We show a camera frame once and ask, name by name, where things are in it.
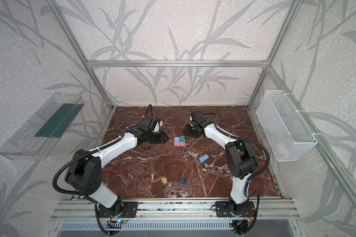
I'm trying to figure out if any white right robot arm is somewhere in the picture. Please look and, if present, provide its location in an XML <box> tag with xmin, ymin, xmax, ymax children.
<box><xmin>184</xmin><ymin>111</ymin><xmax>270</xmax><ymax>217</ymax></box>

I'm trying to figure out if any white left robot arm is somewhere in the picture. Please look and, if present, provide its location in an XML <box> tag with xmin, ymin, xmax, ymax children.
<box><xmin>52</xmin><ymin>116</ymin><xmax>169</xmax><ymax>216</ymax></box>

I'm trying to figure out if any light blue long block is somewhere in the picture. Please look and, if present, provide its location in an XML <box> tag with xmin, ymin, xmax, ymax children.
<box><xmin>199</xmin><ymin>154</ymin><xmax>210</xmax><ymax>163</ymax></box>

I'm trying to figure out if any natural wood cylinder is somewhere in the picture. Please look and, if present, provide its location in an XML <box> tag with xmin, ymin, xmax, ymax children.
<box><xmin>161</xmin><ymin>177</ymin><xmax>168</xmax><ymax>185</ymax></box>

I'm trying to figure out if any pink object in basket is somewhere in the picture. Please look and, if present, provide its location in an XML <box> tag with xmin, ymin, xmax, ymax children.
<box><xmin>276</xmin><ymin>142</ymin><xmax>290</xmax><ymax>158</ymax></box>

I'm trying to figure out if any white wire mesh basket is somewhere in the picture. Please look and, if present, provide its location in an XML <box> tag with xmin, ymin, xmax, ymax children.
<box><xmin>256</xmin><ymin>90</ymin><xmax>317</xmax><ymax>162</ymax></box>

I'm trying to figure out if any clear plastic wall tray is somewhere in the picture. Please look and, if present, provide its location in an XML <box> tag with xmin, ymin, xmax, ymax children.
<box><xmin>0</xmin><ymin>92</ymin><xmax>85</xmax><ymax>161</ymax></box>

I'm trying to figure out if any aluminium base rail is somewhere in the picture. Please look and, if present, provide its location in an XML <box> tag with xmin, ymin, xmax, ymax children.
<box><xmin>50</xmin><ymin>197</ymin><xmax>300</xmax><ymax>221</ymax></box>

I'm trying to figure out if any aluminium enclosure frame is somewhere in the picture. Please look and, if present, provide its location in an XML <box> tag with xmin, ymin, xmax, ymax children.
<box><xmin>46</xmin><ymin>1</ymin><xmax>356</xmax><ymax>208</ymax></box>

